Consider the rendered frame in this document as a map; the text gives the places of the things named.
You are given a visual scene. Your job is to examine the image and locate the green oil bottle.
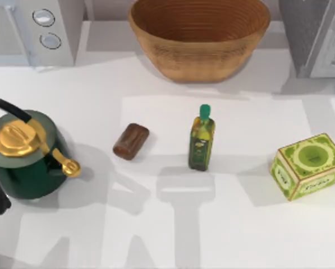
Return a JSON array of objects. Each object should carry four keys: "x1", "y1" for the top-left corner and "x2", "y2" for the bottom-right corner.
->
[{"x1": 187, "y1": 104, "x2": 216, "y2": 171}]

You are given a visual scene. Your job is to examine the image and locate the brown bread loaf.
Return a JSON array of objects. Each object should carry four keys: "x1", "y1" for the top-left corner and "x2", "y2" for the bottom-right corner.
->
[{"x1": 112, "y1": 123, "x2": 150, "y2": 161}]

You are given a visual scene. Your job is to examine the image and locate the brown woven basket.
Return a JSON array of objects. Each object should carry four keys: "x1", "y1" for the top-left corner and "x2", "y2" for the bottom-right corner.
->
[{"x1": 127, "y1": 0, "x2": 271, "y2": 83}]

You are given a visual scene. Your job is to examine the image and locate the green and gold kettle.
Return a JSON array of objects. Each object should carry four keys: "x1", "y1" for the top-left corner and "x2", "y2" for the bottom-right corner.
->
[{"x1": 0, "y1": 95, "x2": 81, "y2": 201}]

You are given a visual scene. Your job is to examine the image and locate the green patterned box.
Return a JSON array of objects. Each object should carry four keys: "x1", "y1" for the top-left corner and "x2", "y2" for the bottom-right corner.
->
[{"x1": 270, "y1": 133, "x2": 335, "y2": 202}]

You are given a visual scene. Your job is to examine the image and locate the microwave knob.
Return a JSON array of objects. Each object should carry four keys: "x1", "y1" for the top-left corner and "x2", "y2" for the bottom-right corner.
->
[
  {"x1": 39, "y1": 32, "x2": 62, "y2": 50},
  {"x1": 32, "y1": 8, "x2": 56, "y2": 27}
]

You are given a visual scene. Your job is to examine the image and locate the pale microwave oven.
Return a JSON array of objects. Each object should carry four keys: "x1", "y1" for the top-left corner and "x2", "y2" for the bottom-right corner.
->
[{"x1": 0, "y1": 0, "x2": 86, "y2": 68}]

